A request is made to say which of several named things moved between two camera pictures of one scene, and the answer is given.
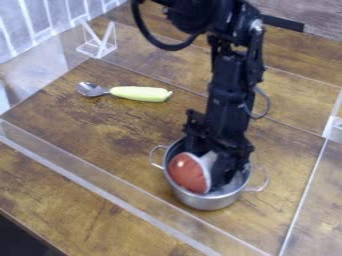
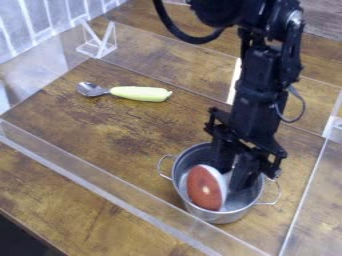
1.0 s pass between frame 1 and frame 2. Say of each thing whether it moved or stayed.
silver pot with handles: moved
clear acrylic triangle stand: stayed
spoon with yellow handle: stayed
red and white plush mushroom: moved
